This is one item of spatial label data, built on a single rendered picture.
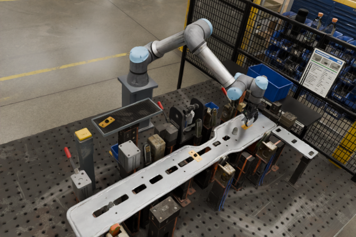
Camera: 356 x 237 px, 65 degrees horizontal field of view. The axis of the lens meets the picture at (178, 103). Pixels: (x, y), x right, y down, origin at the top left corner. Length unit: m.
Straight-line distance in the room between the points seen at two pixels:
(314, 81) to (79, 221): 1.70
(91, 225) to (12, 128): 2.17
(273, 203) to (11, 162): 1.64
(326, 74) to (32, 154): 2.01
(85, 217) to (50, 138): 0.90
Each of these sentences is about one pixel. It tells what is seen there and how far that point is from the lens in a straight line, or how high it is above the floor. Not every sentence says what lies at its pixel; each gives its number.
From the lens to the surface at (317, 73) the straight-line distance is 2.16.
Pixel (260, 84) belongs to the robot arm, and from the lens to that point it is 1.65.
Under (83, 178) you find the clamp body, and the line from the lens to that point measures 1.42.
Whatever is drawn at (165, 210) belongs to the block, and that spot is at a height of 1.03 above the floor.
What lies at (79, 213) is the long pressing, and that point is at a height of 1.00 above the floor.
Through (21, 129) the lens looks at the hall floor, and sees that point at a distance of 3.33.
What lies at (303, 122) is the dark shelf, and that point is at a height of 1.03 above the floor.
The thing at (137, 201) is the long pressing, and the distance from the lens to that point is 1.40.
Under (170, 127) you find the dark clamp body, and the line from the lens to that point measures 1.63.
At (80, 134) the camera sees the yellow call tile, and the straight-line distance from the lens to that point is 1.47.
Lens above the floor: 2.18
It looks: 38 degrees down
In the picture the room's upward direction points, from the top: 9 degrees clockwise
